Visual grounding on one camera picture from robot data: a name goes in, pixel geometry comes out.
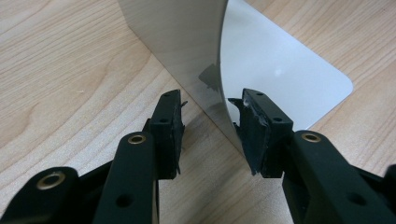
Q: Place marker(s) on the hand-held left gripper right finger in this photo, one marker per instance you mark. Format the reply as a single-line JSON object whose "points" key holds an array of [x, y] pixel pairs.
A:
{"points": [[264, 140]]}

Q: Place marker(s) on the expandable grey metal file rack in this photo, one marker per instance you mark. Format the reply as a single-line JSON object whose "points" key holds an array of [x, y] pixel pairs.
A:
{"points": [[264, 62]]}

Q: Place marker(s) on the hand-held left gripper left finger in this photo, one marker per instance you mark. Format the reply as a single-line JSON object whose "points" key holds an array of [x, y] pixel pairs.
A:
{"points": [[165, 137]]}

